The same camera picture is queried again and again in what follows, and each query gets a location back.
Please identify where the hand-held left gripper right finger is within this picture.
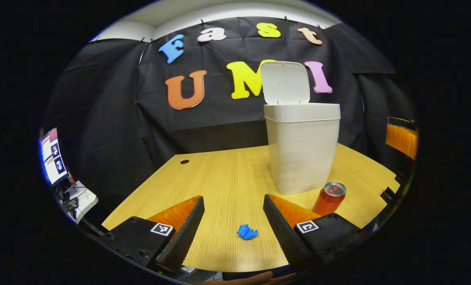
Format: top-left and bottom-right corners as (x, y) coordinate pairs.
(263, 194), (372, 274)

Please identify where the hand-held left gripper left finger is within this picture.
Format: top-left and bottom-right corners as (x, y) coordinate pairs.
(101, 196), (205, 274)

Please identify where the blue paper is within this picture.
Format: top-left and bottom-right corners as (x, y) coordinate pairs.
(236, 224), (259, 240)

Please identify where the red pop can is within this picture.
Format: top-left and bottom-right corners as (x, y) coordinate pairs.
(312, 181), (347, 216)

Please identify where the white desktop garbage bin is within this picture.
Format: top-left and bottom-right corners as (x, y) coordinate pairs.
(260, 60), (341, 195)

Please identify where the wooden desktop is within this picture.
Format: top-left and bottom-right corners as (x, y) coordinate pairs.
(102, 142), (401, 274)

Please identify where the white side table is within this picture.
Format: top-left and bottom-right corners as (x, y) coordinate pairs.
(57, 180), (99, 224)

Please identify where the black backdrop cloth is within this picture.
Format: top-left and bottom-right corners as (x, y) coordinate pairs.
(42, 17), (418, 222)

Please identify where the computer monitor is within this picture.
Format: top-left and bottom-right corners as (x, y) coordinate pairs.
(40, 127), (69, 185)

